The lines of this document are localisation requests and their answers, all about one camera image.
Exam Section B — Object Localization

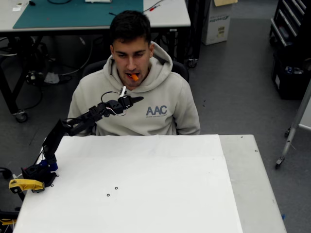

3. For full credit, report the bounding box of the man in beige hoodie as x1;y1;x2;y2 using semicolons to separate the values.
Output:
68;10;201;136

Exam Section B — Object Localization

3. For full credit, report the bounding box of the black office chair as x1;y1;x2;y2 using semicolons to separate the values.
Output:
82;60;190;84

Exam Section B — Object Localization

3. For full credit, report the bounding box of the white table cloth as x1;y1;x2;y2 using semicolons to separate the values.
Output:
12;134;243;233

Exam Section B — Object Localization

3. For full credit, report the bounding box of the white rag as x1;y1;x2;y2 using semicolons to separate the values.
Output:
43;72;60;84

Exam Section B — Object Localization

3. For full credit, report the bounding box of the white workbench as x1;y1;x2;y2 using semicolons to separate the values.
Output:
0;0;191;123

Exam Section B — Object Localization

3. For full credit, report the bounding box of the red screwdriver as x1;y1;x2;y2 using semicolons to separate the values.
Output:
143;3;162;13

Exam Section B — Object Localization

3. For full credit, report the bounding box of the green cutting mat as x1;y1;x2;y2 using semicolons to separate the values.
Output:
12;0;144;29

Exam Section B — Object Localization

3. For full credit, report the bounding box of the white cardboard box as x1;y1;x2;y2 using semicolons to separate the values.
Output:
201;0;231;46

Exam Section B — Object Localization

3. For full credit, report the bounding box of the black chair armrest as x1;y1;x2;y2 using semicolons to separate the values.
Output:
0;167;13;180

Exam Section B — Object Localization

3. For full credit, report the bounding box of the black storage bin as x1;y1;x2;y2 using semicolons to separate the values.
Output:
271;47;311;100

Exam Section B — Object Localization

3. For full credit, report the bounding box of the grey metal stand leg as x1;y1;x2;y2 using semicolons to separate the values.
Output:
275;80;311;170

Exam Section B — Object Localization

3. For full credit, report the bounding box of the black and yellow clamp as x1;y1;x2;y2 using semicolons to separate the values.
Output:
0;210;20;226

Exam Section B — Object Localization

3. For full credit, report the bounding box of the black tool cart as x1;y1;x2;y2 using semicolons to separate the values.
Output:
269;0;311;48

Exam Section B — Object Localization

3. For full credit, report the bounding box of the black camera cable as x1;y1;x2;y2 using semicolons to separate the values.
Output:
101;91;122;103

